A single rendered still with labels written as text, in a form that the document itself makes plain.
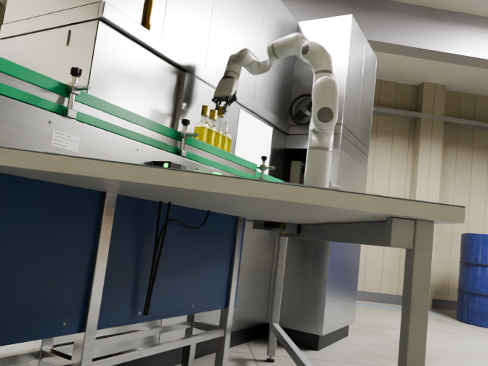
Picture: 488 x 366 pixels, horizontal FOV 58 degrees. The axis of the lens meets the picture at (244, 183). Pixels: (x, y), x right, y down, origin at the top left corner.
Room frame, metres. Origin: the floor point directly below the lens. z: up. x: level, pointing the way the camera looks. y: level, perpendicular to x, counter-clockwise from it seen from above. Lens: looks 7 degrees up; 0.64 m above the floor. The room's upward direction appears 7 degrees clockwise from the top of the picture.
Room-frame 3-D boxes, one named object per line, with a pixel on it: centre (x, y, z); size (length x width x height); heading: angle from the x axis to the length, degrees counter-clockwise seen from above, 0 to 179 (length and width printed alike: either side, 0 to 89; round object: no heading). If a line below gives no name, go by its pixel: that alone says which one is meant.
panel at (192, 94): (2.26, 0.10, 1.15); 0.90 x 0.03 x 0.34; 150
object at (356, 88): (3.07, -0.58, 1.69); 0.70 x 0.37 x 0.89; 150
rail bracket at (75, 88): (1.06, 0.44, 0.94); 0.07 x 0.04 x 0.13; 60
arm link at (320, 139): (1.64, -0.27, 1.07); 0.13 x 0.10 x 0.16; 174
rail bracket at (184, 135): (1.46, 0.20, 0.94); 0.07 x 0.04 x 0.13; 60
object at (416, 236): (1.65, -0.29, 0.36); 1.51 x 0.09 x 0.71; 5
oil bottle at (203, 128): (1.81, 0.20, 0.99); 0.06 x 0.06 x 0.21; 60
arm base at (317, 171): (1.65, -0.29, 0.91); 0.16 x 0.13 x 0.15; 105
